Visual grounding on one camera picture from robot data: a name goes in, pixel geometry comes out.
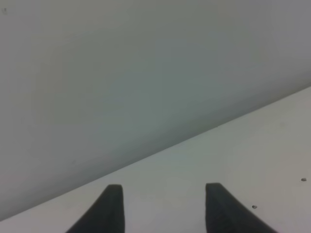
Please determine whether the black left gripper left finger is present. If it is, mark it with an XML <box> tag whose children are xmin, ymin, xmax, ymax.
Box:
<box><xmin>68</xmin><ymin>184</ymin><xmax>125</xmax><ymax>233</ymax></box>

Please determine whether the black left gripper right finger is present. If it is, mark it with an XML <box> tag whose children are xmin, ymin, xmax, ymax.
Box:
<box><xmin>205</xmin><ymin>183</ymin><xmax>275</xmax><ymax>233</ymax></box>

